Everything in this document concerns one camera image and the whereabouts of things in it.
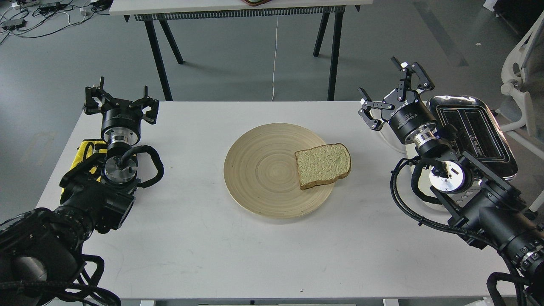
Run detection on brown object on background table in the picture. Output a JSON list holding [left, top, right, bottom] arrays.
[[242, 0, 270, 6]]

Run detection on white office chair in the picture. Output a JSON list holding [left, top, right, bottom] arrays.
[[500, 11, 544, 213]]

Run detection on yellow cloth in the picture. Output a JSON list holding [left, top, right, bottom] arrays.
[[60, 139, 137, 204]]

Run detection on round wooden plate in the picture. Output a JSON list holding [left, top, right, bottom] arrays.
[[223, 123, 334, 219]]

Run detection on slice of brown bread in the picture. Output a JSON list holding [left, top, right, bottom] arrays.
[[294, 143, 351, 190]]

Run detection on white background table black legs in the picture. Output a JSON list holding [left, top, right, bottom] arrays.
[[109, 0, 374, 102]]

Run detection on white toaster power cord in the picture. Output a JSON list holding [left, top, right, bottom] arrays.
[[378, 125, 406, 154]]

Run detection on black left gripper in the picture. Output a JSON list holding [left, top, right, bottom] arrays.
[[83, 76, 159, 136]]

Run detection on white chrome toaster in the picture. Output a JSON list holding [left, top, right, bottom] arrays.
[[405, 95, 519, 206]]

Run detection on floor cables and power strips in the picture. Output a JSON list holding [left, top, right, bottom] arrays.
[[0, 0, 113, 45]]

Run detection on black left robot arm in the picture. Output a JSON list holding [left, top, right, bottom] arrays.
[[0, 78, 164, 306]]

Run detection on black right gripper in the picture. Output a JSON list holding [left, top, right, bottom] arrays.
[[358, 57, 438, 144]]

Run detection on white hanging cable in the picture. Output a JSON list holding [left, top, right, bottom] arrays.
[[271, 15, 280, 102]]

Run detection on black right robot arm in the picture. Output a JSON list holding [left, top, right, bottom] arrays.
[[359, 57, 544, 306]]

